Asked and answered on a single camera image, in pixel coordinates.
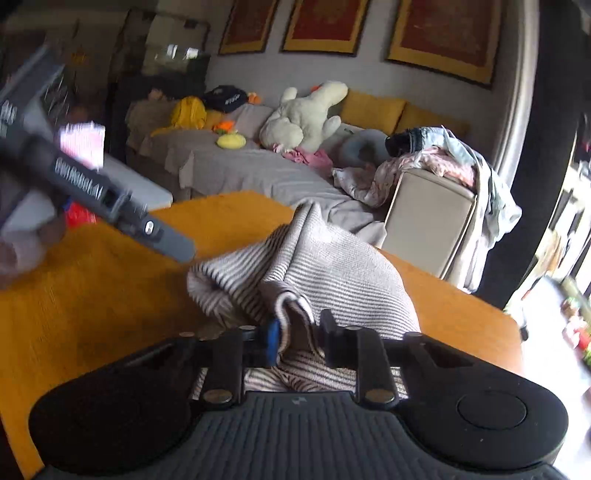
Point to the floral pink blanket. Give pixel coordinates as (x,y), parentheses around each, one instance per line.
(364,182)

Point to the black cap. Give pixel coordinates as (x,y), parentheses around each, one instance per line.
(226,98)

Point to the light blue garment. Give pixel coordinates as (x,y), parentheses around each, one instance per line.
(496,194)

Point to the beige striped knit sweater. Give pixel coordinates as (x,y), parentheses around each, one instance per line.
(332,272)

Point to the grey neck pillow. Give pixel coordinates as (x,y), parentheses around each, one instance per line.
(364,145)

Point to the mustard yellow cushion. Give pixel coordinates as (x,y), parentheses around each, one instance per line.
(429,121)
(374,110)

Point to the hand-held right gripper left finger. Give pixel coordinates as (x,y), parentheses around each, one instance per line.
(272,341)

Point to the orange plush toy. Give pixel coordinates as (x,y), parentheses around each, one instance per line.
(225,127)

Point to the person's left forearm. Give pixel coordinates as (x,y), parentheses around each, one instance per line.
(18,263)

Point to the glass display cabinet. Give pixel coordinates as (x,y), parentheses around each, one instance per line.
(161,55)

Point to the small yellow plush toy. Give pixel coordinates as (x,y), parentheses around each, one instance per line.
(231,141)

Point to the grey covered sofa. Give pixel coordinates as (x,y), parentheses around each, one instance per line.
(258,175)

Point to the pink clothes pile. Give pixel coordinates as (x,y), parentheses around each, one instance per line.
(438,166)

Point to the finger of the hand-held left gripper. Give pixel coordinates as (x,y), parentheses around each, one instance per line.
(171,242)

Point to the window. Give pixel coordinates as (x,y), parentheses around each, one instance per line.
(549,369)

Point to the orange round toy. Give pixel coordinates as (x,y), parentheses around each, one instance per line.
(253,98)

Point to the dark curtain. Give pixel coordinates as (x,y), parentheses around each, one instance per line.
(540,115)

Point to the yellow garment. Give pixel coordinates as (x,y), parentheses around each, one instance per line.
(187,113)

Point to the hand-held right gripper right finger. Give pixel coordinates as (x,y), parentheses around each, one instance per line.
(330,341)

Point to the large red gold framed picture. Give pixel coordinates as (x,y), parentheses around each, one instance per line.
(443,37)

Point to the black and white garment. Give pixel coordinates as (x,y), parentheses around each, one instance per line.
(408,141)

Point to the pink cloth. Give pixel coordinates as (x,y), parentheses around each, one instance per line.
(309,158)

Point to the white plush toy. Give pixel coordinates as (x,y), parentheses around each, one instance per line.
(295,124)

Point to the colourful toys by window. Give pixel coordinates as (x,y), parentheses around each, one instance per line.
(577,330)

